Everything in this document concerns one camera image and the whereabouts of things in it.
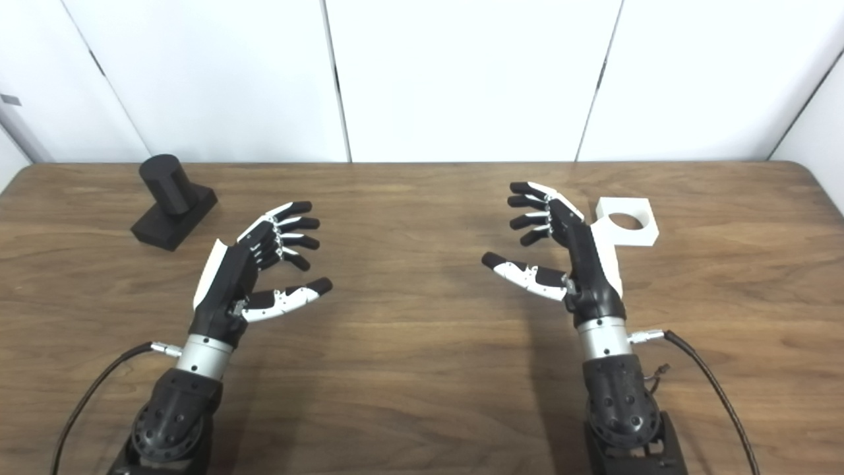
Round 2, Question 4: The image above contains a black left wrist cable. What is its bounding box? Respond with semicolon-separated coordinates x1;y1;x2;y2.
51;341;182;475

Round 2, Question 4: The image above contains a black peg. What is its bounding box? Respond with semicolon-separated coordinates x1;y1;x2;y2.
130;154;218;252

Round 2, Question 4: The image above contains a white and black right hand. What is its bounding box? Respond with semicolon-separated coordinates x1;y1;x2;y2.
481;181;627;329

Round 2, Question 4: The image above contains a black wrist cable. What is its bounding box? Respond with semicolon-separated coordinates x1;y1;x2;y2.
626;329;759;475
51;341;182;475

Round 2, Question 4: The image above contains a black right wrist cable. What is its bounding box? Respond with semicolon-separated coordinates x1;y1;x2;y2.
626;329;759;475

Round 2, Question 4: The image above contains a white and black left hand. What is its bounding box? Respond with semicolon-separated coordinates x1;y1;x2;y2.
191;201;334;349

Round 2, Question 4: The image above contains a white square piece with hole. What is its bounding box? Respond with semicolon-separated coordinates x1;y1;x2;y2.
595;197;660;247

